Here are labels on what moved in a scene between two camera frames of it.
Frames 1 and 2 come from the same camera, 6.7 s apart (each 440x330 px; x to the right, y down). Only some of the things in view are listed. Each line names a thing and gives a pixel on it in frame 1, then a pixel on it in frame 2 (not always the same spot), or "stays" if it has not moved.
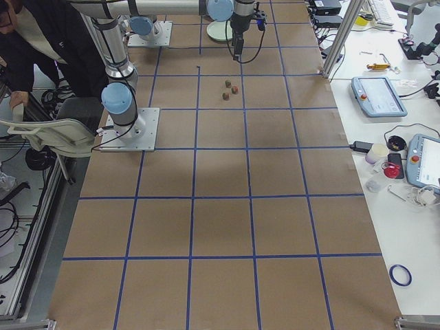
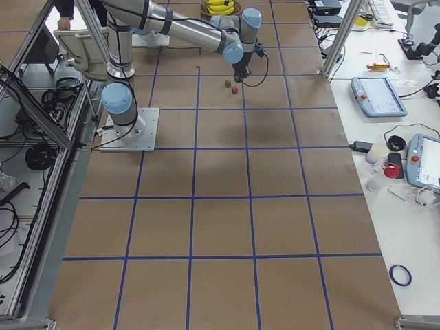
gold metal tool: x=378 y=67 stays
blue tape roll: x=392 y=278 stays
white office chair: x=72 y=134 -> x=83 y=53
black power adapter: x=361 y=146 stays
